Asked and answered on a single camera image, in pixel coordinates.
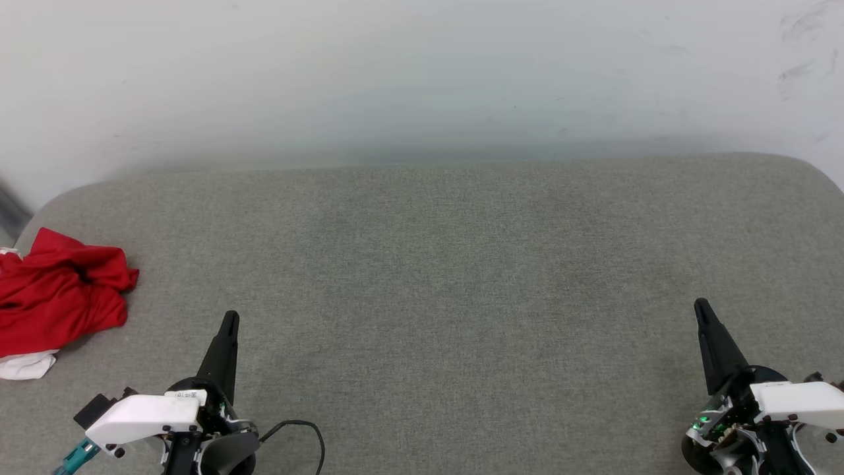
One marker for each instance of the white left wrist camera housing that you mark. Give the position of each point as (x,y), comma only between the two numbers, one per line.
(142,417)

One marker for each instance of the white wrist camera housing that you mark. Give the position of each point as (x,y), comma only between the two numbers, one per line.
(798,400)
(142,417)

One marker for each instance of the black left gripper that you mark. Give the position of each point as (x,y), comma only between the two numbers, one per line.
(221,422)

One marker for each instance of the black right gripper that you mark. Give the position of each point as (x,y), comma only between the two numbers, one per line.
(725,422)

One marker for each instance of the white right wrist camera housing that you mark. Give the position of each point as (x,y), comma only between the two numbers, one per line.
(798,400)

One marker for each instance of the red cloth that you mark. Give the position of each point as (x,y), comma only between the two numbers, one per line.
(59,297)

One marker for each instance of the white cloth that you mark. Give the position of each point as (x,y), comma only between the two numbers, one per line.
(26,367)

